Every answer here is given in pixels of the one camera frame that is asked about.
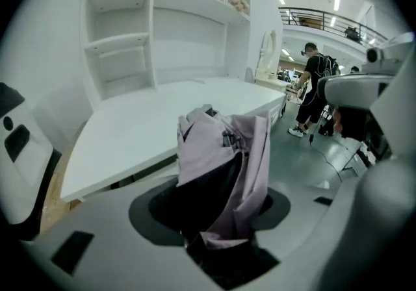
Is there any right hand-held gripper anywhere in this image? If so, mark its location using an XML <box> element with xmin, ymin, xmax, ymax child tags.
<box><xmin>317</xmin><ymin>55</ymin><xmax>416</xmax><ymax>162</ymax></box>

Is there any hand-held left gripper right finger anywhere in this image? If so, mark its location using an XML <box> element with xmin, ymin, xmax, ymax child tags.
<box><xmin>240</xmin><ymin>181</ymin><xmax>359</xmax><ymax>291</ymax></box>

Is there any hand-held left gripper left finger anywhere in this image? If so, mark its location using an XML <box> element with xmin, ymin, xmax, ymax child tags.
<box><xmin>19</xmin><ymin>175</ymin><xmax>226</xmax><ymax>291</ymax></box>

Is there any lilac and black garment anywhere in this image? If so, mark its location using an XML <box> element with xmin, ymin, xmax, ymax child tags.
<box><xmin>176</xmin><ymin>103</ymin><xmax>272</xmax><ymax>251</ymax></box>

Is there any white desk with drawers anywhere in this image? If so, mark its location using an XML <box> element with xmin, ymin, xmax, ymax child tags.
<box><xmin>60</xmin><ymin>77</ymin><xmax>288</xmax><ymax>204</ymax></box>

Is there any white shelf unit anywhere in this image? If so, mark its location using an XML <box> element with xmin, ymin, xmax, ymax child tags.
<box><xmin>79</xmin><ymin>0</ymin><xmax>284</xmax><ymax>112</ymax></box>

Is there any black balcony railing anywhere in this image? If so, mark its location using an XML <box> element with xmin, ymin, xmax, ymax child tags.
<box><xmin>278</xmin><ymin>6</ymin><xmax>390</xmax><ymax>47</ymax></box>

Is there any pink plush toy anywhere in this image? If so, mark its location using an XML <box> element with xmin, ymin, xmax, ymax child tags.
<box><xmin>226</xmin><ymin>0</ymin><xmax>251</xmax><ymax>12</ymax></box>

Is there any black floor cable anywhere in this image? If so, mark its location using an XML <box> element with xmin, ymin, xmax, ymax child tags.
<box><xmin>307</xmin><ymin>133</ymin><xmax>345</xmax><ymax>184</ymax></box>

